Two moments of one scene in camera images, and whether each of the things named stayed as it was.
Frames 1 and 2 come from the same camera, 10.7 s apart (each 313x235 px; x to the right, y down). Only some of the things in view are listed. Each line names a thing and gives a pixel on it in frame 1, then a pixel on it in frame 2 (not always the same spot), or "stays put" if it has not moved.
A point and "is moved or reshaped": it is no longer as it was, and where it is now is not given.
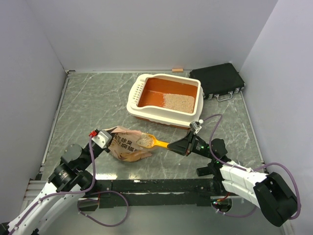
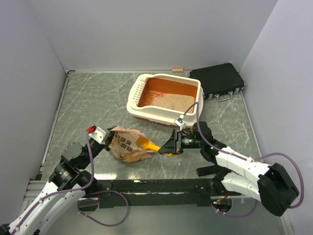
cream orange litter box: (171, 100) stays put
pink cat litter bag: (123, 145) stays put
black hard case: (219, 81) stays put
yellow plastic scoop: (147, 140) is moved or reshaped
